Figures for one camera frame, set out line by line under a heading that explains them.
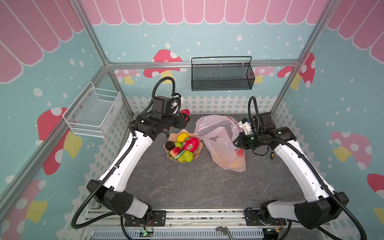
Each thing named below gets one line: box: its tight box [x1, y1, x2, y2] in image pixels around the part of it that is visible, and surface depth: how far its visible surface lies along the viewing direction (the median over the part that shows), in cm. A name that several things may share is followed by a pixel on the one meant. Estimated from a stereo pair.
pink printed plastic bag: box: [194, 114, 247, 172], surface depth 84 cm
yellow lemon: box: [177, 132, 189, 143], surface depth 101 cm
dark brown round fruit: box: [165, 140, 176, 151], surface depth 96 cm
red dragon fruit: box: [182, 137, 200, 153], surface depth 94 cm
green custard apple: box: [178, 150, 194, 163], surface depth 88 cm
